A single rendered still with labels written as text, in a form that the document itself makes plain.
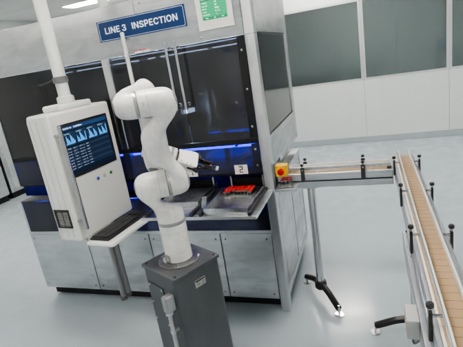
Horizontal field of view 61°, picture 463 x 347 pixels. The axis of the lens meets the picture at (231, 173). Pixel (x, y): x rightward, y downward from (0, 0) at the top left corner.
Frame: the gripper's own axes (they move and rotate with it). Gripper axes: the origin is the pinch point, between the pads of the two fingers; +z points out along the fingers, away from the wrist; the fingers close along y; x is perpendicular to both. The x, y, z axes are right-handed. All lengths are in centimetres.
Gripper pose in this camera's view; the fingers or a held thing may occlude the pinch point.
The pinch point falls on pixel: (207, 165)
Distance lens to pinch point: 192.1
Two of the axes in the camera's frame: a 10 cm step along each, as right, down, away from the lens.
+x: 3.5, -6.3, -6.9
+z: 9.4, 2.6, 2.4
